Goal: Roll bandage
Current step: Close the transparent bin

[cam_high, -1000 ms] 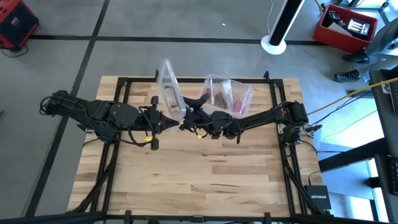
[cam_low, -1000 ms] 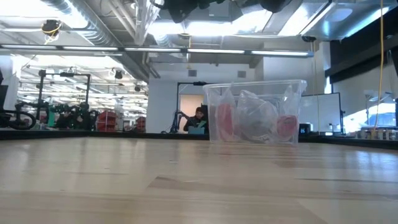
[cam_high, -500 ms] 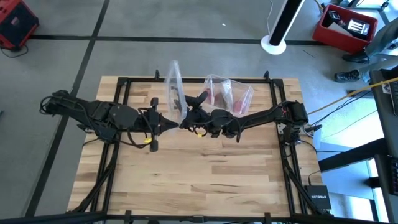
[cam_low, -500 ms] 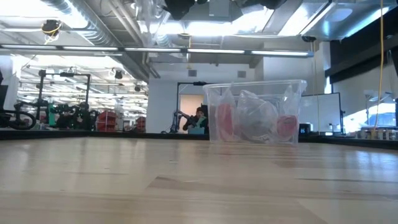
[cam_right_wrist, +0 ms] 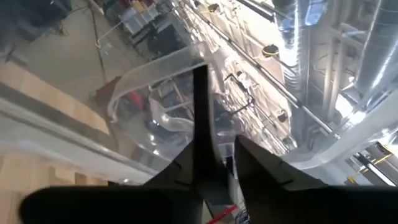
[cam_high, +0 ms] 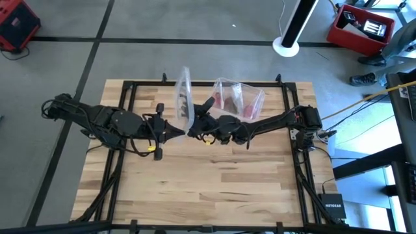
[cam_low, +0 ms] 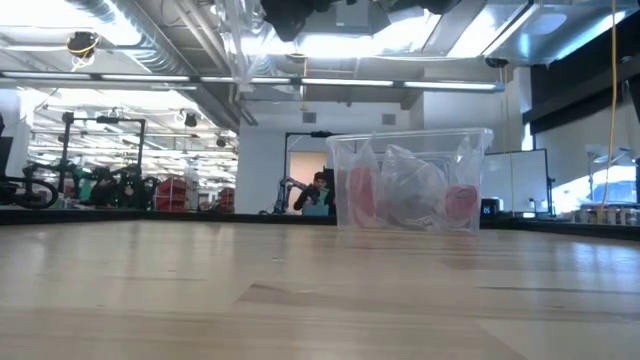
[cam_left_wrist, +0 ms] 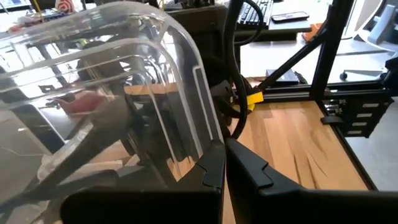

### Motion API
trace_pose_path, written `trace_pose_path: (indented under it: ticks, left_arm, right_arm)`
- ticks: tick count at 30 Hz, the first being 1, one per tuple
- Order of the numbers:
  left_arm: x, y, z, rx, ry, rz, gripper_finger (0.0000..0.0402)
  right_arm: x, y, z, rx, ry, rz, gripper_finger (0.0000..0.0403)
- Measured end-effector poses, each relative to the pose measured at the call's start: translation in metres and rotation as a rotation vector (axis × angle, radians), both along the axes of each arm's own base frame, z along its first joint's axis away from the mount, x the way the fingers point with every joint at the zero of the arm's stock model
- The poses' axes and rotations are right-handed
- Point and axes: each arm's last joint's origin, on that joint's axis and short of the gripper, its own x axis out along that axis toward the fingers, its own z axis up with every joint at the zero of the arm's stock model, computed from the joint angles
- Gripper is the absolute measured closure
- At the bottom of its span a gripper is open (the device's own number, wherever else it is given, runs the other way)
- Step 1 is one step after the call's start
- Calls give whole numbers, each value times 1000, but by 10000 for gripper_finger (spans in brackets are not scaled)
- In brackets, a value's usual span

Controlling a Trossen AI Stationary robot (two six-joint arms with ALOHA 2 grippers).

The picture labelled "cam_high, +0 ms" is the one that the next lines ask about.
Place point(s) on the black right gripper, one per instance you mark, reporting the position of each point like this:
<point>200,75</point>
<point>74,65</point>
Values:
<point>227,126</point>

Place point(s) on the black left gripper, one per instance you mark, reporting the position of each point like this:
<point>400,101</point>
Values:
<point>152,128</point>

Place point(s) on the clear plastic storage container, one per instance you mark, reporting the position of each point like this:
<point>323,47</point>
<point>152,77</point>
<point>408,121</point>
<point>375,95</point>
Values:
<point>256,94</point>

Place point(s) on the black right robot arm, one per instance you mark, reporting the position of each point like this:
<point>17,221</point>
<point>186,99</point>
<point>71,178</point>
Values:
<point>276,122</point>

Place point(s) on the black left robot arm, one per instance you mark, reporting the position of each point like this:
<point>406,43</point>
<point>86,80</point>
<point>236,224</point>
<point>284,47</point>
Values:
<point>97,117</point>

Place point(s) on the bagged red bandage roll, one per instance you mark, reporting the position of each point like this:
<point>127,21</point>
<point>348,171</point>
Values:
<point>217,97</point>

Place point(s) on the bagged grey bandage roll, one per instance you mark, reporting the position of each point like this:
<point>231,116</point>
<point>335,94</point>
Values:
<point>231,104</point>

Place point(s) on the white black floor pole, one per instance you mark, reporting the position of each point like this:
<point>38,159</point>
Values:
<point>297,22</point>

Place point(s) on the red plastic crate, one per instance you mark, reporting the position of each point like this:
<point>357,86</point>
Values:
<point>351,40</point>

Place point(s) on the small black device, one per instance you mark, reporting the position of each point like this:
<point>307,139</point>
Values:
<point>348,15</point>

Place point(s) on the red black equipment case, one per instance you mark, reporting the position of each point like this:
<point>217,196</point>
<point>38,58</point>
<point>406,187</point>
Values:
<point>16,29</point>

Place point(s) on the black device with white stripes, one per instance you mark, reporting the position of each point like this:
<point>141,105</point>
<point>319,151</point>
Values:
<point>373,27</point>

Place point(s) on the black desk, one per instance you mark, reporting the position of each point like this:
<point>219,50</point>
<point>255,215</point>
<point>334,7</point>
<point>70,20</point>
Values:
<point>409,136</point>

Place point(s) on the person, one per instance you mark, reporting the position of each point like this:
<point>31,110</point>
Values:
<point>398,42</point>

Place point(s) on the black aluminium table frame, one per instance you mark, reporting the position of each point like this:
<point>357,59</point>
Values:
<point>146,84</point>

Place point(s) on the black Netgear network switch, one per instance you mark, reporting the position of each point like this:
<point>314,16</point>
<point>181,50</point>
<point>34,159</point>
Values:
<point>331,208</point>

